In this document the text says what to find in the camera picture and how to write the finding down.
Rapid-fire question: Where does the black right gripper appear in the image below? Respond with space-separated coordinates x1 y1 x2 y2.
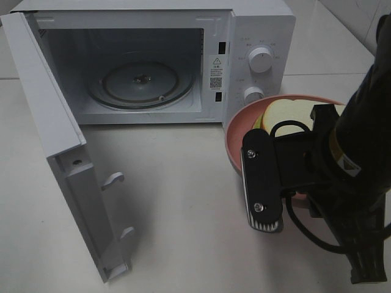
309 103 390 284

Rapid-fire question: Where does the white bread sandwich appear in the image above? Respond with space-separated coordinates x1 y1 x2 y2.
252 99 326 134

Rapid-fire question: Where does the pink round plate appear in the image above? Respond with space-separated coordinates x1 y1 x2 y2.
224 93 348 208

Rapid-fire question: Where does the white microwave door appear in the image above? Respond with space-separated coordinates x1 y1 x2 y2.
1 12 134 283

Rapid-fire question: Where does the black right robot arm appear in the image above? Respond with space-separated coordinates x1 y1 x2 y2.
309 15 390 284

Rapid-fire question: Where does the upper white power knob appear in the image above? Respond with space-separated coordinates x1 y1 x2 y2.
248 45 274 73

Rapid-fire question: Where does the warning label sticker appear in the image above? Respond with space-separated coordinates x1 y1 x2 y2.
207 54 226 90

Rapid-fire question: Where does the white microwave oven body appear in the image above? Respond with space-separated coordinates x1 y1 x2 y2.
8 1 296 125

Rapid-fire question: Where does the black camera cable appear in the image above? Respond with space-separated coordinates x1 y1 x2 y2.
269 120 352 256

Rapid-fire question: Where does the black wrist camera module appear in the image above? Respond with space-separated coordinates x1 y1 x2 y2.
241 129 316 233

